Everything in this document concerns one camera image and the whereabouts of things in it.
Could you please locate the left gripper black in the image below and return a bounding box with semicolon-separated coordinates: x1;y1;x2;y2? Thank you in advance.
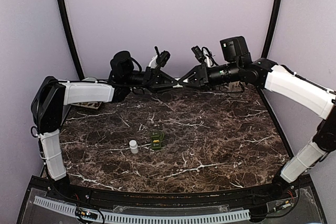
124;66;180;94

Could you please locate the green weekly pill organizer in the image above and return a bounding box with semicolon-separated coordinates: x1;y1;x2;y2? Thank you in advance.
150;131;164;151

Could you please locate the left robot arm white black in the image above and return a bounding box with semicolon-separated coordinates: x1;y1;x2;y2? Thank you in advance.
31;50;177;181

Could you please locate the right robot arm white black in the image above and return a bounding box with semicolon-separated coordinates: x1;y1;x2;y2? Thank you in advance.
179;36;335;200

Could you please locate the cream ceramic mug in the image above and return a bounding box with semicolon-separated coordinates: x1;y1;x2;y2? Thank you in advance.
227;82;245;98

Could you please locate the white pill bottle front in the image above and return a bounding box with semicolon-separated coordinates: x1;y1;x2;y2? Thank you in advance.
129;140;139;154

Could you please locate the patterned coaster under bowl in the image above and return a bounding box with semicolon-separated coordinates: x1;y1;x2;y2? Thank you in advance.
74;102;102;110

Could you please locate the pale green bowl left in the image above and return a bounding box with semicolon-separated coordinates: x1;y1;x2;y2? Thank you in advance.
82;77;97;82

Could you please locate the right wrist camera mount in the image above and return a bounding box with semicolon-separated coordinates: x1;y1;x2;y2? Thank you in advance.
191;46;218;67

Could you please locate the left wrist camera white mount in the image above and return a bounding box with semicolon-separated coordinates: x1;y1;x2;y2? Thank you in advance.
148;46;171;69

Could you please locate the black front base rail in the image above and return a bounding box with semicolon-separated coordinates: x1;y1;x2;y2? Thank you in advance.
59;183;274;208

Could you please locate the right black frame post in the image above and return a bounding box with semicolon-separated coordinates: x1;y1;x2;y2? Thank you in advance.
258;0;281;59

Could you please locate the black frame post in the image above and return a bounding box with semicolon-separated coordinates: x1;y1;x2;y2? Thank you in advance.
57;0;85;80
258;0;281;59

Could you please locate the white slotted cable duct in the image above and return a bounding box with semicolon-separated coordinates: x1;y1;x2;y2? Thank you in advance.
33;196;250;223

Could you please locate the left black frame post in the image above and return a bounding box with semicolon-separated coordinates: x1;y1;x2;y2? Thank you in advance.
57;0;85;80

